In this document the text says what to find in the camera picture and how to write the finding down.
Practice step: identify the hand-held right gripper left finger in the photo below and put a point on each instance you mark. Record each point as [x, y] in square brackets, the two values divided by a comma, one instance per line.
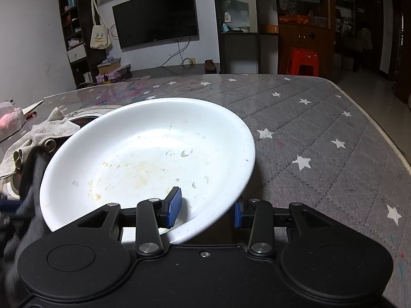
[173, 206]

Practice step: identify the white paper sheet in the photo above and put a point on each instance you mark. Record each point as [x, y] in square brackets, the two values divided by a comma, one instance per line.
[33, 106]

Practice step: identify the off-white rag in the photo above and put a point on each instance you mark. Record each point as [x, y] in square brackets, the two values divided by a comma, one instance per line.
[41, 131]

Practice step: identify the glass display cabinet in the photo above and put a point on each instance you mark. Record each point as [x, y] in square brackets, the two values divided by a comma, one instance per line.
[236, 12]

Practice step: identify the grey star-print table cover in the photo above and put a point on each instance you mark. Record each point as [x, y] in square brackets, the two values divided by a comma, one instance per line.
[321, 128]

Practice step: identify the small brown object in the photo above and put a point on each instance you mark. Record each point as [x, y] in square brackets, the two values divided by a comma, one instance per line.
[210, 65]

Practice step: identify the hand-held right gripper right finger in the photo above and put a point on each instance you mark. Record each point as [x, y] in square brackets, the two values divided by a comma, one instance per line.
[238, 215]

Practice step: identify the red plastic stool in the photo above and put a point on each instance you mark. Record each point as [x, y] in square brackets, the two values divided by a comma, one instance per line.
[300, 59]

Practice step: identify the dark television counter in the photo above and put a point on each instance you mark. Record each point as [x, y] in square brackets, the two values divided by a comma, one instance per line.
[173, 70]

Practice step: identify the stack of pastel boxes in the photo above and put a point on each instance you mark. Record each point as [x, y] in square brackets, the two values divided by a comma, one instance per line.
[110, 69]

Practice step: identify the white plate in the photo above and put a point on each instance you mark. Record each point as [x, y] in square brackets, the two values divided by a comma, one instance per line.
[144, 141]

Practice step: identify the pink packet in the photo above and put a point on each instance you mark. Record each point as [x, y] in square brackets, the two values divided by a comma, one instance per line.
[9, 118]

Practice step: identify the brown wooden cabinet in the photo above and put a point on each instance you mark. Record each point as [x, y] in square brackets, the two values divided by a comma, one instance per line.
[303, 32]

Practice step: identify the cream tote bag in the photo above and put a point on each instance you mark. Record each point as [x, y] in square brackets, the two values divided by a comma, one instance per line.
[100, 37]

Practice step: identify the black television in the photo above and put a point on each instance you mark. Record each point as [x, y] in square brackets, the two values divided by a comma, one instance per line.
[154, 19]

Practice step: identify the dark open shelf unit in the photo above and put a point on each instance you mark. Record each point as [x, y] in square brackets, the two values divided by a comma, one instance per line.
[75, 22]

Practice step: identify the grey and yellow cloth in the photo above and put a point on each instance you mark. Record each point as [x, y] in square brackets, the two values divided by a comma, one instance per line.
[30, 205]

